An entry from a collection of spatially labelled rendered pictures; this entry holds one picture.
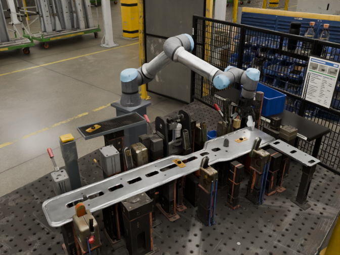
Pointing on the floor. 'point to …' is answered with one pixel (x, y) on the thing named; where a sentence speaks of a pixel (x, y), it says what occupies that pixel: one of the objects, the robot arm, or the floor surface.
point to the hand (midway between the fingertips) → (243, 125)
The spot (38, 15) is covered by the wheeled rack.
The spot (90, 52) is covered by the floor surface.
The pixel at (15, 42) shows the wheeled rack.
